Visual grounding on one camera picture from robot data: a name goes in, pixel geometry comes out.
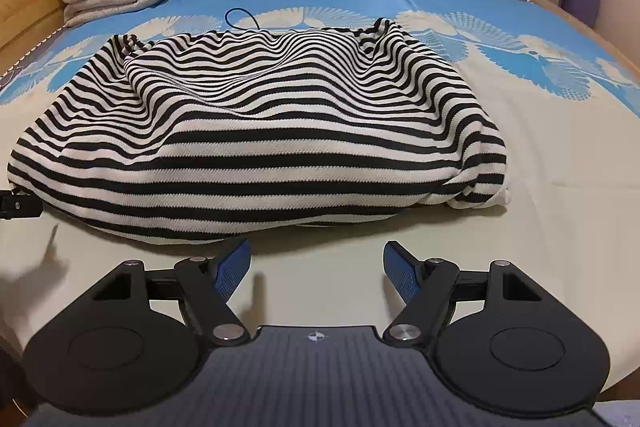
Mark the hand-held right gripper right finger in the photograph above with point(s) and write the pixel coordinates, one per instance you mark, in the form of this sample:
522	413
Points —
400	272

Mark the blue printed bed sheet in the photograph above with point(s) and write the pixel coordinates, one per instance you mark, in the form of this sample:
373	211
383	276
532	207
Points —
525	107

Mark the striped hooded sweater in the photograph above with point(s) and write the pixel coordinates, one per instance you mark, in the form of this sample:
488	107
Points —
260	132

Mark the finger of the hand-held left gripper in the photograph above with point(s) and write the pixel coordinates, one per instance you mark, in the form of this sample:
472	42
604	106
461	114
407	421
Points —
20	206

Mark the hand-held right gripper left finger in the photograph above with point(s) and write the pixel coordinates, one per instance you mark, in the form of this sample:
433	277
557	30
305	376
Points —
231	269

